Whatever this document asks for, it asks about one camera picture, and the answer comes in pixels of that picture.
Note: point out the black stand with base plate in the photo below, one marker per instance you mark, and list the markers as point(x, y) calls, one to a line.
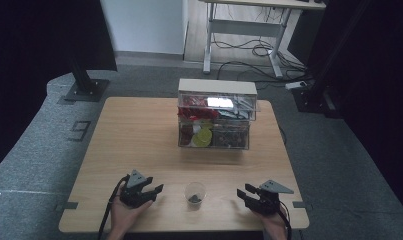
point(85, 86)

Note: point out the yellow-green round packet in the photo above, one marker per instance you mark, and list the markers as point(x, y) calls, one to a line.
point(202, 137)

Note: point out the red packets pile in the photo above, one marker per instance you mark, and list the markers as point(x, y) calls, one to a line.
point(195, 113)

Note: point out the person's right hand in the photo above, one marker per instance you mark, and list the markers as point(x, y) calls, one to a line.
point(274, 225)

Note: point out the dark dried tea pieces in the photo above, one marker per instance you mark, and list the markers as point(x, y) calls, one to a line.
point(194, 199)

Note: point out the white frame desk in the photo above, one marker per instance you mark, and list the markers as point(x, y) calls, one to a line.
point(242, 28)

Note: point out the black metal stand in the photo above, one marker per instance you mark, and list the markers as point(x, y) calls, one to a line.
point(317, 93)

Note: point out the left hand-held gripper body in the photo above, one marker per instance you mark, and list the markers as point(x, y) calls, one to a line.
point(134, 195)

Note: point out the grey floor socket cover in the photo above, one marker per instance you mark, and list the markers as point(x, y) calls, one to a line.
point(79, 130)

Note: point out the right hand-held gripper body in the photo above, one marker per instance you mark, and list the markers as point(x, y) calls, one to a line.
point(268, 201)

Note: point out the person's left hand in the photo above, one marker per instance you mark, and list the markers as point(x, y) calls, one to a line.
point(122, 220)

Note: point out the silver teal packets pile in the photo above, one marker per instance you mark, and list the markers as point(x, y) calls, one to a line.
point(237, 108)

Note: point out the black curtain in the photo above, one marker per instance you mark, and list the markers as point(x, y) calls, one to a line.
point(39, 66)
point(382, 100)

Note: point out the clear plastic cup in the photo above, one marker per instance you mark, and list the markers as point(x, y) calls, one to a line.
point(195, 193)

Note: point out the dark brown packets pile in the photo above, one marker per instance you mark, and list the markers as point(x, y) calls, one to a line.
point(230, 136)

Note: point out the clear acrylic drawer organizer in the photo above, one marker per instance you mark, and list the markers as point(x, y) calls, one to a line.
point(217, 110)

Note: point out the white power strip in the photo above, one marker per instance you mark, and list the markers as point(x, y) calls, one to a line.
point(295, 85)

